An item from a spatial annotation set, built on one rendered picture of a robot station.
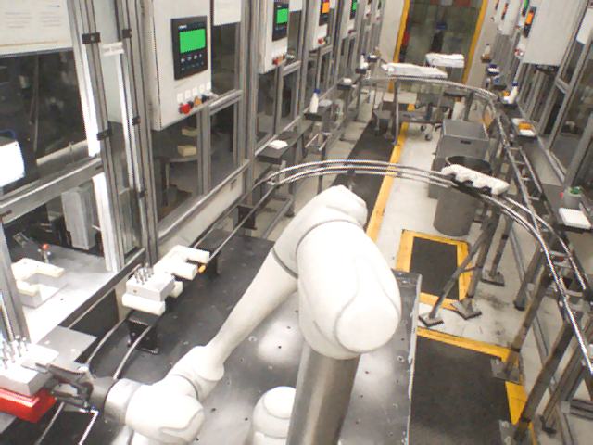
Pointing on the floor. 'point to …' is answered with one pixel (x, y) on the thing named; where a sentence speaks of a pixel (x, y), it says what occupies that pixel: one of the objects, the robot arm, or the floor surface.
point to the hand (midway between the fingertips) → (38, 372)
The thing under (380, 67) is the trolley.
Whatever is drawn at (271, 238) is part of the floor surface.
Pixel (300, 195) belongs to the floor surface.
